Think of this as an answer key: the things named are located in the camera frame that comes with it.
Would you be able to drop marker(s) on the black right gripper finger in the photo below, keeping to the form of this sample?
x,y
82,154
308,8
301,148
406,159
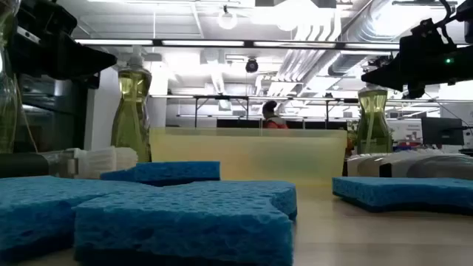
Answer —
x,y
414,91
395,75

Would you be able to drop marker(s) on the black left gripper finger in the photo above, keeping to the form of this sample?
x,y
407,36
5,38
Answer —
x,y
91,80
81,61

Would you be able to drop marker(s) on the blue cellulose sponge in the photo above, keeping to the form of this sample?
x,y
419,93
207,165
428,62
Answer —
x,y
406,192
37,210
184,229
177,171

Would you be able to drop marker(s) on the white LED light strip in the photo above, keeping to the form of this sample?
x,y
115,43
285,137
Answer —
x,y
371,46
114,42
295,44
203,43

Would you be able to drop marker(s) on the black computer monitor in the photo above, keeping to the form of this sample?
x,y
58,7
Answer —
x,y
441,131

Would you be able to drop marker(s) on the person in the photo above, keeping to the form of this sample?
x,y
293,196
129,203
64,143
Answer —
x,y
274,122

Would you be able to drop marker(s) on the round white ceiling lamp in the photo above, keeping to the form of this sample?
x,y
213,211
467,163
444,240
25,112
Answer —
x,y
221,20

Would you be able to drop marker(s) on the yellow translucent plastic tray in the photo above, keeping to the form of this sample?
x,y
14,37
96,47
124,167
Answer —
x,y
247,159

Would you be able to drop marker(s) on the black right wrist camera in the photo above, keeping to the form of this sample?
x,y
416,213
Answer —
x,y
425,40

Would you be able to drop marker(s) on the black aluminium rig frame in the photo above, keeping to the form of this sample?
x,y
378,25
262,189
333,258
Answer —
x,y
157,42

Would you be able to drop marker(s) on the black background workbench frame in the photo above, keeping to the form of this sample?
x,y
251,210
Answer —
x,y
221,97

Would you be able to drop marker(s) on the black overhead camera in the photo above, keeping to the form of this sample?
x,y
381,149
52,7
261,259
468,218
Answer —
x,y
252,65

